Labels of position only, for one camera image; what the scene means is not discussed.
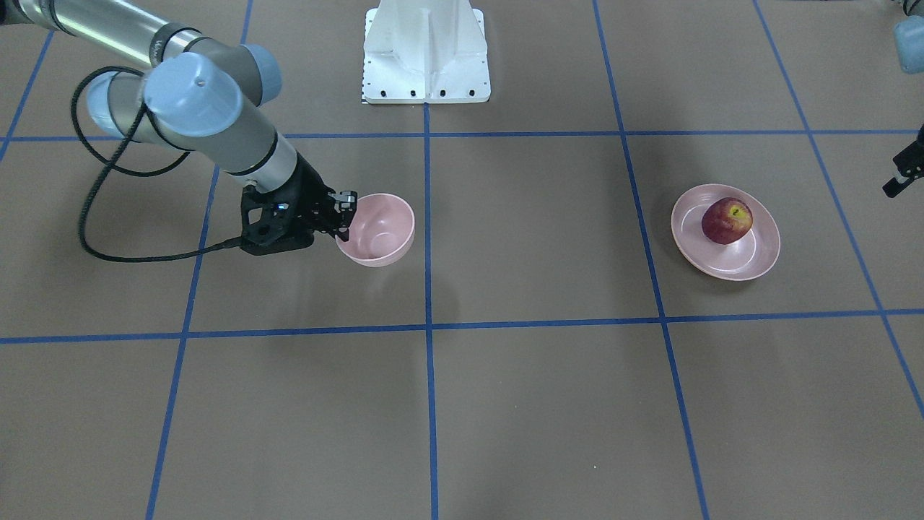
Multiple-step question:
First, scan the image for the pink plate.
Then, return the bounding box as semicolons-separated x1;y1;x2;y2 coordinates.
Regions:
671;183;781;281

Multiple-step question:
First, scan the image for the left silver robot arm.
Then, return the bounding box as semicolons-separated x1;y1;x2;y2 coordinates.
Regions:
882;1;923;198

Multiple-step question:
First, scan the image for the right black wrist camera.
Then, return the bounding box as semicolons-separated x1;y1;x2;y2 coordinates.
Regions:
240;185;315;256

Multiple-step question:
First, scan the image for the red apple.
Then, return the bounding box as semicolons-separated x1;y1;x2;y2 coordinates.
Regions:
700;197;754;246

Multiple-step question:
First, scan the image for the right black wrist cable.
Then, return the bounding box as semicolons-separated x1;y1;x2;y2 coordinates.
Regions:
70;66;246;263

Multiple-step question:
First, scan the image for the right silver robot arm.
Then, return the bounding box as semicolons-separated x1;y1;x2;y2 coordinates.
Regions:
2;1;357;254

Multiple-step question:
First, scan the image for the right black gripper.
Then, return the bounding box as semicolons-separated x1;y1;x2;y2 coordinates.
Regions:
274;154;359;243

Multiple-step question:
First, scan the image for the white camera mast base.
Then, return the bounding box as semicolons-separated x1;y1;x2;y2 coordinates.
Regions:
361;1;492;105

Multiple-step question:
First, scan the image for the pink bowl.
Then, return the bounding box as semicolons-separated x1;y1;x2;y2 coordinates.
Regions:
334;192;416;267

